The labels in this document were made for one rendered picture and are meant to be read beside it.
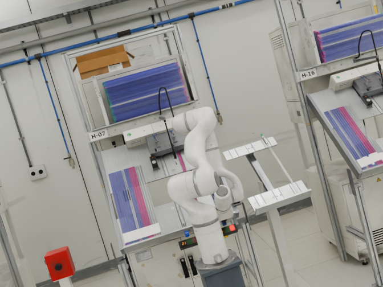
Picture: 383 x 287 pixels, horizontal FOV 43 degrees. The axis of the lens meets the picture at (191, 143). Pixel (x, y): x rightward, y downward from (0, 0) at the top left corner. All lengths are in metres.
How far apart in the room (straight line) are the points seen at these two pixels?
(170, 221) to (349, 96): 1.49
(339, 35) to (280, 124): 1.65
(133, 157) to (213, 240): 1.12
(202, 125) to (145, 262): 1.17
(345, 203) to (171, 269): 1.21
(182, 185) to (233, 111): 2.72
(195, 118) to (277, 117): 2.60
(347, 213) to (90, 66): 2.01
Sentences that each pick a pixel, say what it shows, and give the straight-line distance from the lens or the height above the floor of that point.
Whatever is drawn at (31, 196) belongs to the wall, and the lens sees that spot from 4.78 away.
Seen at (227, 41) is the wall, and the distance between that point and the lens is 4.77.
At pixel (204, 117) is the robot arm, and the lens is 2.29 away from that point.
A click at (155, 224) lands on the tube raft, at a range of 2.80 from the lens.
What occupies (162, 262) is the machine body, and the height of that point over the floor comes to 0.47.
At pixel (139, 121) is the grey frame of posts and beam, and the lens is 3.15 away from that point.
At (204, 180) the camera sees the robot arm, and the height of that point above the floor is 1.08.
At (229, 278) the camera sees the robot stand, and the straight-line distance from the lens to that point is 2.18.
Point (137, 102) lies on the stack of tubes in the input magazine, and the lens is 3.12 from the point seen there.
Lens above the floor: 1.47
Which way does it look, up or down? 6 degrees down
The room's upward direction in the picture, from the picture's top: 16 degrees counter-clockwise
